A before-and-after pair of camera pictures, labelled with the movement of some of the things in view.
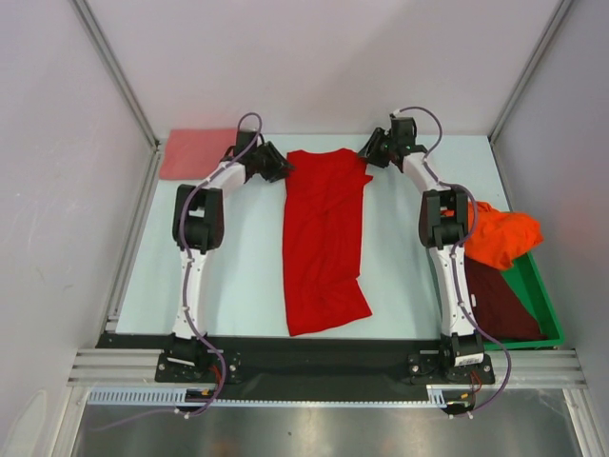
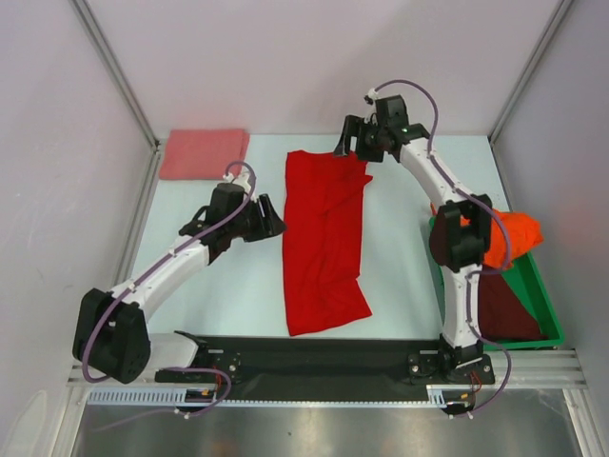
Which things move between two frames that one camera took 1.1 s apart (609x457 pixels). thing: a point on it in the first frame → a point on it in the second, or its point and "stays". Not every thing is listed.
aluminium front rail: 513,367 stays
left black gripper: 278,165 → 271,223
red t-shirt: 323,215 stays
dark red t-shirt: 496,308 stays
